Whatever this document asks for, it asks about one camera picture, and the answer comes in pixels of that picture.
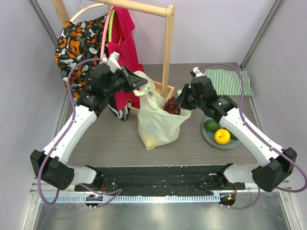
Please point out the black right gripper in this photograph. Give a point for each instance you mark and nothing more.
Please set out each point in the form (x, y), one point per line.
(190, 96)

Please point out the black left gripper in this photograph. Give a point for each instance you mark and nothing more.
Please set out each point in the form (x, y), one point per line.
(135, 81)

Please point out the red grape bunch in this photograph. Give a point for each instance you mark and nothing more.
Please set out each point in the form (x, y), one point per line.
(171, 108)

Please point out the green avocado print plastic bag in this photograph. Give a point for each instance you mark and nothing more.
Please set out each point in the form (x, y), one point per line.
(152, 119)

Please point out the yellow pear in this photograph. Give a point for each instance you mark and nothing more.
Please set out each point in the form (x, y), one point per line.
(151, 142)

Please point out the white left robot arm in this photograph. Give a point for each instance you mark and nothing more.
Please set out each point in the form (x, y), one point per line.
(50, 164)

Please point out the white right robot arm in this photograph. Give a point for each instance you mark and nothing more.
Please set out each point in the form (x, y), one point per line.
(273, 165)

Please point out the green avocado left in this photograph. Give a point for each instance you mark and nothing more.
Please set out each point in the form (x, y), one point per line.
(211, 126)

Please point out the green avocado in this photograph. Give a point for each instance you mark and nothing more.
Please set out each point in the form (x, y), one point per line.
(232, 135)
(211, 126)

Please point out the grey green plate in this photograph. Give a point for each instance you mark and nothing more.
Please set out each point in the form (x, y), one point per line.
(209, 137)

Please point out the magenta red shirt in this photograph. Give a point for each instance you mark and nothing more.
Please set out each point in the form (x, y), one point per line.
(123, 43)

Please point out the green white striped cloth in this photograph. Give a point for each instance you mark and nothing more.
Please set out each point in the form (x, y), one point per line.
(228, 83)

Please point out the yellow apple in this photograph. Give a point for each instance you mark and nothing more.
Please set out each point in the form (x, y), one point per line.
(222, 136)

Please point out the green avocado right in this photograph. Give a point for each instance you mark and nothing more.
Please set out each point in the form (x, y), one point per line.
(232, 135)

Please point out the pink clothes hanger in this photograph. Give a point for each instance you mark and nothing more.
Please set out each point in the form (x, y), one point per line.
(106, 28)

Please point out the green clothes hanger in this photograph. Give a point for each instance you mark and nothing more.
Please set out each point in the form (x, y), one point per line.
(112, 14)

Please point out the orange black patterned garment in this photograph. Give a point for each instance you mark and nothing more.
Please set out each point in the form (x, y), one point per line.
(79, 41)

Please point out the cream round hanger hoop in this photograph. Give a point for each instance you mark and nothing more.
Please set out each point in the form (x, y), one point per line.
(90, 12)

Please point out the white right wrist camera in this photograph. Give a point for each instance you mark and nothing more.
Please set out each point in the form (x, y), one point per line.
(196, 72)

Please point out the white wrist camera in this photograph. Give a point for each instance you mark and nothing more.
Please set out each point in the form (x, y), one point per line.
(112, 62)
(196, 72)

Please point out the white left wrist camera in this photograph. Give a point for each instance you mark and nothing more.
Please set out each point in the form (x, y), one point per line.
(112, 62)

